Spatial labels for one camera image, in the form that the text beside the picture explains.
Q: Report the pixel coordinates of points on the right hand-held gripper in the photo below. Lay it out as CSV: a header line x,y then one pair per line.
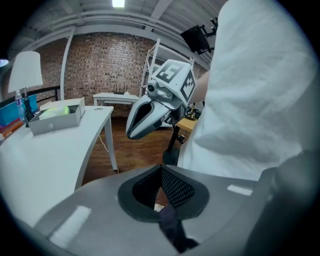
x,y
172,85

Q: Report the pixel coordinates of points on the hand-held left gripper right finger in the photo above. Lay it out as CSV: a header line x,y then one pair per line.
x,y
220,207

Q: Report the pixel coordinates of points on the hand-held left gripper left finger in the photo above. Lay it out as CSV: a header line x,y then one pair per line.
x,y
100,220

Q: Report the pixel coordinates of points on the white box container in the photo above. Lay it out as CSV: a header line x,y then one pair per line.
x,y
55,125

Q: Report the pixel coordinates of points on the white tissue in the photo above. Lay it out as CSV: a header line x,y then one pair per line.
x,y
53,112

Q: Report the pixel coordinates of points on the person's right forearm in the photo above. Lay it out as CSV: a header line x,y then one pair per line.
x,y
202,87

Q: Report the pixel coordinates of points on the small white table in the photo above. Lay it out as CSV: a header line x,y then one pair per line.
x,y
115,97

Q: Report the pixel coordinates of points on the black router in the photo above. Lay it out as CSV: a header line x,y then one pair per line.
x,y
120,90

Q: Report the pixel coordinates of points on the wooden table with black stand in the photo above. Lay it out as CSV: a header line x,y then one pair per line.
x,y
186,123

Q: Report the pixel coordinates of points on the brass ornament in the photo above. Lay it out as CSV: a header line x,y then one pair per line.
x,y
191,113

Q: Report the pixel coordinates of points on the white desk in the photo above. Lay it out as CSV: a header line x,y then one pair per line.
x,y
50,160

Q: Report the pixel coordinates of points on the white pipe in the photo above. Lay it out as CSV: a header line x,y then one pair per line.
x,y
64,67

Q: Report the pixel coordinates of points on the black mounted monitor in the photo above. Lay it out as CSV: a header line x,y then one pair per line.
x,y
197,40

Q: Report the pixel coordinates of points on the black railing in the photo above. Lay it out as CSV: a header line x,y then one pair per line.
x,y
45,91

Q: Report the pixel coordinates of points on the person's white shirt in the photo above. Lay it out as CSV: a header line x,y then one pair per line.
x,y
250,87

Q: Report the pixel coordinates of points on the ceiling light panel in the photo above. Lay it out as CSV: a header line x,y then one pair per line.
x,y
118,3

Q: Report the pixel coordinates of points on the clear plastic water bottle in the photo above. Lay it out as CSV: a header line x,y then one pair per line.
x,y
19,107

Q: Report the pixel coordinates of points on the white shade table lamp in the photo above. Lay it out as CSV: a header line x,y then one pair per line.
x,y
25,72

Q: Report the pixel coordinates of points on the teal box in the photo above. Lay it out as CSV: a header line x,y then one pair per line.
x,y
8,115

